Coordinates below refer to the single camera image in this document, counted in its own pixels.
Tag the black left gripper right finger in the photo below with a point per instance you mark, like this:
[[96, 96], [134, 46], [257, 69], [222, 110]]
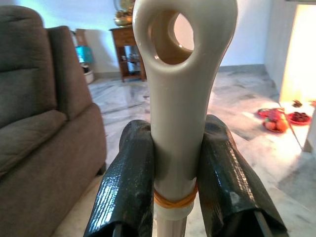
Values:
[[222, 172]]

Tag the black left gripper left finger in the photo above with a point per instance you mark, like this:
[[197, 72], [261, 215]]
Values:
[[128, 172]]

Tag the cream broom with purple bristles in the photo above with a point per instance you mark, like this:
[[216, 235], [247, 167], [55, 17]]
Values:
[[177, 111]]

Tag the orange rubber band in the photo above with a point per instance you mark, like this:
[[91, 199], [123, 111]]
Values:
[[172, 203]]

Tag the red plate of oranges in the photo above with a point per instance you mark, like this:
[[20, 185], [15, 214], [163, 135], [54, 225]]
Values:
[[276, 124]]

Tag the flat red plate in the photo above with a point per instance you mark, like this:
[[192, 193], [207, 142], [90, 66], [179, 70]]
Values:
[[265, 113]]

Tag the red plate with dark items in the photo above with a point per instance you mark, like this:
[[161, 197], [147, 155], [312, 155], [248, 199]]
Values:
[[300, 117]]

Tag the brown fabric sofa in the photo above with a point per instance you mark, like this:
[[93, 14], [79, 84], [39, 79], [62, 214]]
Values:
[[37, 123]]

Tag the wooden side table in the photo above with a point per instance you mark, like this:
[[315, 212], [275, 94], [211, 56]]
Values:
[[123, 37]]

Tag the brass ornament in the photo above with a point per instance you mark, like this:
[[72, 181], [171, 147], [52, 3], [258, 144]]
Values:
[[123, 17]]

